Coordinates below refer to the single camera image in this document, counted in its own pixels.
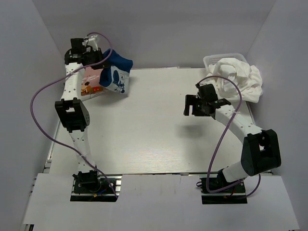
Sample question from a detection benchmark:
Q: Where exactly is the blue t-shirt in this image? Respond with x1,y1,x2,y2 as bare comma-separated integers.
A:
99,50,133,94

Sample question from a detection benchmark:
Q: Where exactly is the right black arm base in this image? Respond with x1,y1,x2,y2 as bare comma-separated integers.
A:
196,175,248,205

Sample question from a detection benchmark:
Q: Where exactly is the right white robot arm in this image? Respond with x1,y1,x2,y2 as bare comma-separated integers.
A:
183,84,282,192

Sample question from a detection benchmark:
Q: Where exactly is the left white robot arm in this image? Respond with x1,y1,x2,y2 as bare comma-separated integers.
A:
55,36,102,192

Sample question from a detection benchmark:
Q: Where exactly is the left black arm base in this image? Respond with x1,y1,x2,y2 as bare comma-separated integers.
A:
70,176,121,202

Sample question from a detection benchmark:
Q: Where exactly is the crumpled white t-shirts pile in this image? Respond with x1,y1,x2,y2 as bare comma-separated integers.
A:
204,58,263,103

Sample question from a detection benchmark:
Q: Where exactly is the folded pink t-shirt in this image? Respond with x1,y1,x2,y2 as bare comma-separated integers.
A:
81,67,107,98

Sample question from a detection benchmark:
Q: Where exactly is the white plastic basket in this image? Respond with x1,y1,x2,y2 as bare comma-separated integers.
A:
203,53,247,73

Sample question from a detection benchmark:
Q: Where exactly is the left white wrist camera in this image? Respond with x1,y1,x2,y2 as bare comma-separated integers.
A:
82,35,99,51

